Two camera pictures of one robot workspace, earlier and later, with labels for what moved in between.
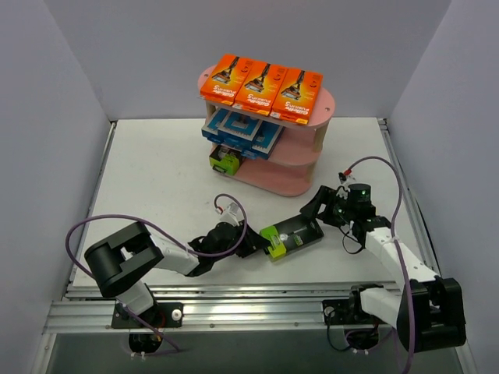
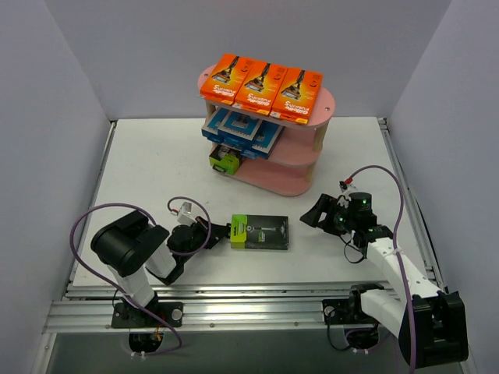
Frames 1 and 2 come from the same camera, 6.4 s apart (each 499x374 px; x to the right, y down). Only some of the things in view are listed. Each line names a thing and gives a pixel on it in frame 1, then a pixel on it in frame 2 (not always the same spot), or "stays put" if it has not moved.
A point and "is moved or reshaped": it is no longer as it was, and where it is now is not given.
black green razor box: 288,237 is moved or reshaped
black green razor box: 226,160 stays put
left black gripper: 245,241 → 208,234
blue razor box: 238,129 stays put
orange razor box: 223,82 stays put
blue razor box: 210,131 stays put
